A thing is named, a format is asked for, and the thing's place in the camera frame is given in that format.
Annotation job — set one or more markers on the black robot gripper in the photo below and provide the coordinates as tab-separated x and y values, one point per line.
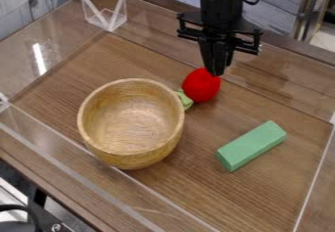
222	32

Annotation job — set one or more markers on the red knitted strawberry fruit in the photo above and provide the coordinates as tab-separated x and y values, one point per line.
199	88

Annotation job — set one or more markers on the round wooden bowl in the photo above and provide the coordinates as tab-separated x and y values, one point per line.
130	121

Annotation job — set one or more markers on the green rectangular block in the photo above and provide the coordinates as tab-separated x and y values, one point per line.
253	144

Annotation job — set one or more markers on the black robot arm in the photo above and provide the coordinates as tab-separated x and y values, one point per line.
222	32

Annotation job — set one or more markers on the metal table leg background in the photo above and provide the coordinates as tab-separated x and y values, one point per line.
309	19

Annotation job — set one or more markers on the clear acrylic corner bracket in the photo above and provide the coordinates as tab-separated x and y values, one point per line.
106	19

